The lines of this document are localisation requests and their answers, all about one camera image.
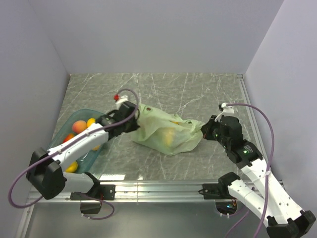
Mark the green plastic bag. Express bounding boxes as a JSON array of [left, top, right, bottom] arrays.
[[129, 104, 204, 156]]

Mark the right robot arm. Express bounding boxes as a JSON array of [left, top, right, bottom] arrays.
[[201, 115, 316, 238]]

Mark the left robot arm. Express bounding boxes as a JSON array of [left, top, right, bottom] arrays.
[[27, 101, 139, 200]]

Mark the fruit inside bag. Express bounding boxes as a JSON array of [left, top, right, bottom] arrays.
[[162, 127, 178, 147]]

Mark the yellow mango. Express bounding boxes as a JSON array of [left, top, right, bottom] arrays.
[[87, 118, 96, 127]]

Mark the orange peach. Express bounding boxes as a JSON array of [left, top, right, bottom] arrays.
[[92, 145, 100, 151]]

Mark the peach in tray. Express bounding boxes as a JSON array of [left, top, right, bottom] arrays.
[[72, 120, 87, 134]]

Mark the red chili pepper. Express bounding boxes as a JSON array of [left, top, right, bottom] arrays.
[[63, 133, 75, 143]]

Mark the teal plastic tray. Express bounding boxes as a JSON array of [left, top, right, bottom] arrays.
[[48, 109, 104, 174]]

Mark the yellow lemon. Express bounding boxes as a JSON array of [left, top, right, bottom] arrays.
[[65, 161, 78, 173]]

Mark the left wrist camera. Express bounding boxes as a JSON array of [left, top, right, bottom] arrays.
[[114, 94, 129, 107]]

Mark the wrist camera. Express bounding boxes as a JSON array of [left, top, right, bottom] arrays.
[[114, 94, 129, 107], [214, 103, 234, 122]]

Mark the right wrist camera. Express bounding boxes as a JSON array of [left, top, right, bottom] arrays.
[[214, 103, 234, 122]]

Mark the aluminium rail right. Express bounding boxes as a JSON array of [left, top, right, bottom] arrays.
[[236, 73, 283, 184]]

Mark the aluminium rail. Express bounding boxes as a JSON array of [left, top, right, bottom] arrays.
[[27, 180, 218, 204], [236, 73, 283, 184]]

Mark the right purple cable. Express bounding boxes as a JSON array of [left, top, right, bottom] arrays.
[[222, 103, 275, 238]]

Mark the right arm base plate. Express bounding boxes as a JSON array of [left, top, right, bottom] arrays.
[[198, 183, 223, 200]]

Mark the aluminium rail front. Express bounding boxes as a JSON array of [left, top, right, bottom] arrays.
[[27, 180, 218, 204]]

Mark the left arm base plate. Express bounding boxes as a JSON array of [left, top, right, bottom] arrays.
[[70, 184, 115, 200]]

